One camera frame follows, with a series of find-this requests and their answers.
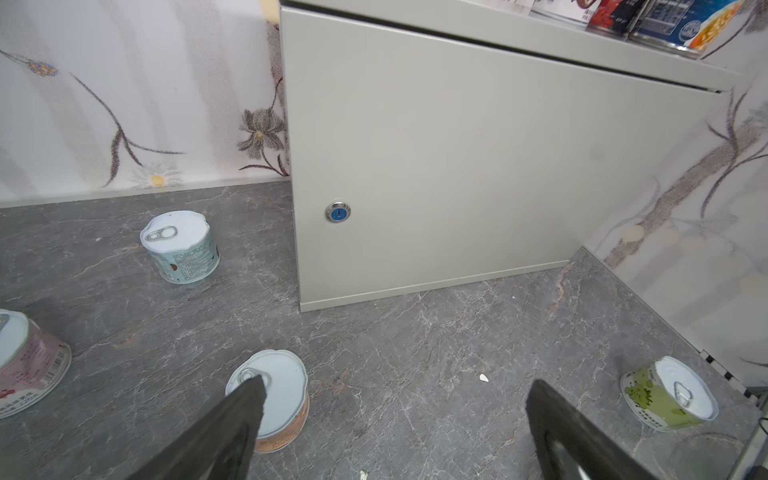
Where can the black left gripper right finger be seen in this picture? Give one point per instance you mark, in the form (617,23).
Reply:
(569,446)

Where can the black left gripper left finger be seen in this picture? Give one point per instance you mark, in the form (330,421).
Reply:
(218,446)

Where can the orange small can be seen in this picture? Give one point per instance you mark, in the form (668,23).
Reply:
(286,407)

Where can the grey-label small can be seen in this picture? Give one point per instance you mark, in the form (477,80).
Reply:
(578,12)

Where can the red and navy tall can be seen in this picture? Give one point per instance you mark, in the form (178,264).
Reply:
(616,17)

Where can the blue soup can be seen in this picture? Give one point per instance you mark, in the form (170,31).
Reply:
(684,27)

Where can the green small can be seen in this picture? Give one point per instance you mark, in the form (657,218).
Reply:
(667,395)

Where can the pink small can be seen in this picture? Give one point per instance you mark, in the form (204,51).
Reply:
(33,362)

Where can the teal small can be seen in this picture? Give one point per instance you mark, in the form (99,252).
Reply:
(182,246)

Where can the grey metal cabinet box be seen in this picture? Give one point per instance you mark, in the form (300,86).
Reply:
(436,143)

